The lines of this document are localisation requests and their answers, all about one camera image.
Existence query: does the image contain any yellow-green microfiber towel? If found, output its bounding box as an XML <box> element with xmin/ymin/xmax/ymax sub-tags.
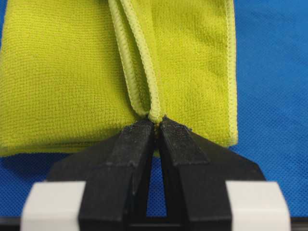
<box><xmin>0</xmin><ymin>0</ymin><xmax>238</xmax><ymax>156</ymax></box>

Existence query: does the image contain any blue table cloth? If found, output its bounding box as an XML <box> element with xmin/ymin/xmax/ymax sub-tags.
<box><xmin>0</xmin><ymin>0</ymin><xmax>308</xmax><ymax>217</ymax></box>

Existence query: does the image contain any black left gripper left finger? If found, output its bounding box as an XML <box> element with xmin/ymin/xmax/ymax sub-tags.
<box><xmin>46</xmin><ymin>119</ymin><xmax>154</xmax><ymax>223</ymax></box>

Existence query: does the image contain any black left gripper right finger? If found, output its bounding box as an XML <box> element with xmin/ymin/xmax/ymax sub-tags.
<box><xmin>159</xmin><ymin>117</ymin><xmax>265</xmax><ymax>223</ymax></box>

